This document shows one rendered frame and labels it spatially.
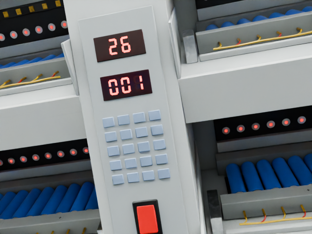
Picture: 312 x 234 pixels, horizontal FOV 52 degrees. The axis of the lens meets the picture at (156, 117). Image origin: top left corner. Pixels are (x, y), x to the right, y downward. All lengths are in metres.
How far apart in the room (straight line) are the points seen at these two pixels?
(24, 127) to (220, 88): 0.20
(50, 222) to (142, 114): 0.20
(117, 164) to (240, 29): 0.19
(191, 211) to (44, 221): 0.20
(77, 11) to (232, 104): 0.17
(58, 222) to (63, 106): 0.16
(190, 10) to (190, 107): 0.23
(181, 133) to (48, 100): 0.13
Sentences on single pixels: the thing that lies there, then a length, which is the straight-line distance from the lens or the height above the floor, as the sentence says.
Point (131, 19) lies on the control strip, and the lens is 0.30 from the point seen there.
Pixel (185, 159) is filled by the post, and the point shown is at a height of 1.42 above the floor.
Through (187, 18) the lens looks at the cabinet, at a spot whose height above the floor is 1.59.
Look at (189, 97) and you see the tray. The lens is 0.30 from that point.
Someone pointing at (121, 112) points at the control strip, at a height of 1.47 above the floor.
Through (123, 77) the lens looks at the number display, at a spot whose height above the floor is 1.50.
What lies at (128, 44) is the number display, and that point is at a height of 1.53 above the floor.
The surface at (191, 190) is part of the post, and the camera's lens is 0.30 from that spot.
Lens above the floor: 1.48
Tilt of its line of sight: 3 degrees down
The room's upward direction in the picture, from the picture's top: 9 degrees counter-clockwise
